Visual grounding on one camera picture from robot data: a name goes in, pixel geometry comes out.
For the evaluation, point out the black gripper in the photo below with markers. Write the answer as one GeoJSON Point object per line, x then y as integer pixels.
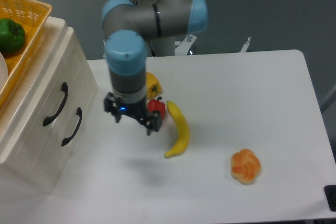
{"type": "Point", "coordinates": [151, 120]}

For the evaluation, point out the black top drawer handle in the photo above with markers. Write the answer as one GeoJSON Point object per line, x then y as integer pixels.
{"type": "Point", "coordinates": [55, 103]}

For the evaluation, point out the black drawer handle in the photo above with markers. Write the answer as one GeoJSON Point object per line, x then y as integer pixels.
{"type": "Point", "coordinates": [75, 123]}
{"type": "Point", "coordinates": [55, 103]}

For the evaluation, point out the white drawer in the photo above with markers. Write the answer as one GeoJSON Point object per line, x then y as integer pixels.
{"type": "Point", "coordinates": [58, 59]}

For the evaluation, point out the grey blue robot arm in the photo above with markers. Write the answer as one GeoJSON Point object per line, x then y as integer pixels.
{"type": "Point", "coordinates": [127, 27]}

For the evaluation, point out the white drawer cabinet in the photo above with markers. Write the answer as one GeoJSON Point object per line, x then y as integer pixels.
{"type": "Point", "coordinates": [44, 174]}

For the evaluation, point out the red bell pepper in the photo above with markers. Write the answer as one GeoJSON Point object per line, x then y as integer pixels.
{"type": "Point", "coordinates": [157, 105]}

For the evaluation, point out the yellow bell pepper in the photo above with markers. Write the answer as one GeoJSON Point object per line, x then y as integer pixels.
{"type": "Point", "coordinates": [153, 87]}

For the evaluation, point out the yellow banana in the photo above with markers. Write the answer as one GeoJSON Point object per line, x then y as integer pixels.
{"type": "Point", "coordinates": [183, 131]}

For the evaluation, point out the orange knotted bread roll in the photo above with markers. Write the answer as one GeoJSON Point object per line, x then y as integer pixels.
{"type": "Point", "coordinates": [245, 166]}

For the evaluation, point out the white plate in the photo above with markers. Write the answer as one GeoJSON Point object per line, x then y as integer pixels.
{"type": "Point", "coordinates": [3, 72]}

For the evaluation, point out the yellow plastic basket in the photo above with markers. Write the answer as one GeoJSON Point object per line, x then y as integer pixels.
{"type": "Point", "coordinates": [21, 24]}

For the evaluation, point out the green bell pepper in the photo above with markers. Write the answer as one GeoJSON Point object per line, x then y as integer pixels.
{"type": "Point", "coordinates": [12, 36]}

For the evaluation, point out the black device at table edge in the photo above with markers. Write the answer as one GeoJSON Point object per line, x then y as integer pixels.
{"type": "Point", "coordinates": [330, 193]}

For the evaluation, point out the black lower drawer handle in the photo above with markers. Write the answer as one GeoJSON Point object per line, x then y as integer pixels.
{"type": "Point", "coordinates": [75, 123]}

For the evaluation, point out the white table bracket right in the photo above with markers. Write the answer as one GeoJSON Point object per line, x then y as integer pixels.
{"type": "Point", "coordinates": [245, 45]}

